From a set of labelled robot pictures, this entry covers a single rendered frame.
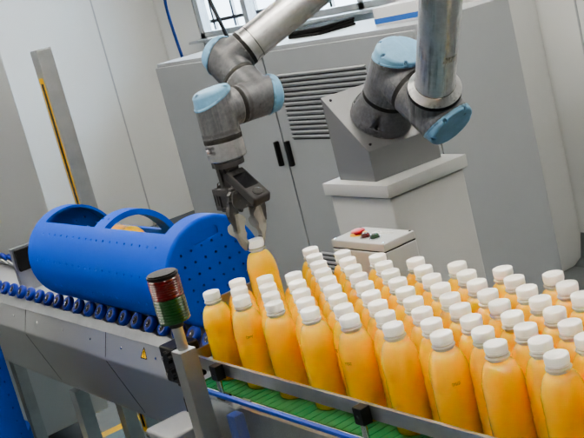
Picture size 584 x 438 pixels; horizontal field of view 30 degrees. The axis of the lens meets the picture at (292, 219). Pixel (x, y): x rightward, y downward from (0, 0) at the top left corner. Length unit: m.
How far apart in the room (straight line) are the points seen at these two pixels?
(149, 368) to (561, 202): 3.10
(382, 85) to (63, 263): 1.04
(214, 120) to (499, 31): 2.21
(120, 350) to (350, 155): 0.90
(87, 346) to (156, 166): 5.28
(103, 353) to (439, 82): 1.20
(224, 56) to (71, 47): 5.65
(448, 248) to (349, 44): 1.42
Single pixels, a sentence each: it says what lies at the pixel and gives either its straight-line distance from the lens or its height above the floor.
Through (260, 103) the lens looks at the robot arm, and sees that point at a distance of 2.51.
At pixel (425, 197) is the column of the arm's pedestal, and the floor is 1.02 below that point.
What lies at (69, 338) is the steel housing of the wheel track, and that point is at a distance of 3.37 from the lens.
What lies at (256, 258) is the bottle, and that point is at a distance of 2.52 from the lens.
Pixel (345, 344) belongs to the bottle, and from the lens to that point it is 2.06.
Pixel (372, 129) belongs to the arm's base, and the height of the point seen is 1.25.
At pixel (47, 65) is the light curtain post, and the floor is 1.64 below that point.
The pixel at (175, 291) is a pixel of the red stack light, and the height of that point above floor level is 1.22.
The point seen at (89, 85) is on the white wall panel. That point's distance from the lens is 8.25.
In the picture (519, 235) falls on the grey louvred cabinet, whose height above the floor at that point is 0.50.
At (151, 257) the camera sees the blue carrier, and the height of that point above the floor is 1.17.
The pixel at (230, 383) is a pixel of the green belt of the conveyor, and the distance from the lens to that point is 2.49.
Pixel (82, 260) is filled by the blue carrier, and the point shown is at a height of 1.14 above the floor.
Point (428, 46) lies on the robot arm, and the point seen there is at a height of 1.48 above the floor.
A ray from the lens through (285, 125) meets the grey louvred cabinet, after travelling 5.03.
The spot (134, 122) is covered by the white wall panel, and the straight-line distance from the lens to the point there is 8.38.
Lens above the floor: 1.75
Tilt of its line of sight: 12 degrees down
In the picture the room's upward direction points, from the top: 14 degrees counter-clockwise
